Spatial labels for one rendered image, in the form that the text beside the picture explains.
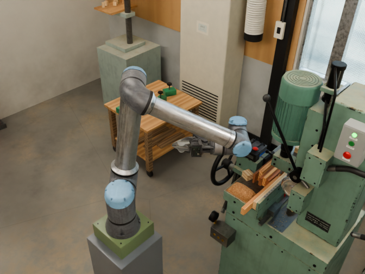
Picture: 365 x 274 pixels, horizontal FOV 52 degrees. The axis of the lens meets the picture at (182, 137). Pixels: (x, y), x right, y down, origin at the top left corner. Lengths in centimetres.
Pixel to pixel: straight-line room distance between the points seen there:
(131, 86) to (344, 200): 104
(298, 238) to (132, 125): 97
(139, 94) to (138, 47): 237
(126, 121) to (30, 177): 187
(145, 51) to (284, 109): 236
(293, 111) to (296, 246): 65
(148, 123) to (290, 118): 158
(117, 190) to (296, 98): 97
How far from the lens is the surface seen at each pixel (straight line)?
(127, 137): 188
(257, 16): 312
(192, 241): 288
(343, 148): 158
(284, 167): 196
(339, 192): 178
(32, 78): 444
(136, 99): 161
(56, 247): 297
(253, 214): 192
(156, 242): 220
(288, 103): 171
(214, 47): 328
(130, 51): 389
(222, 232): 214
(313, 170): 167
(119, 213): 196
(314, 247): 196
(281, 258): 208
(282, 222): 201
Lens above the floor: 227
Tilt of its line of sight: 37 degrees down
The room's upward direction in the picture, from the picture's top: 1 degrees clockwise
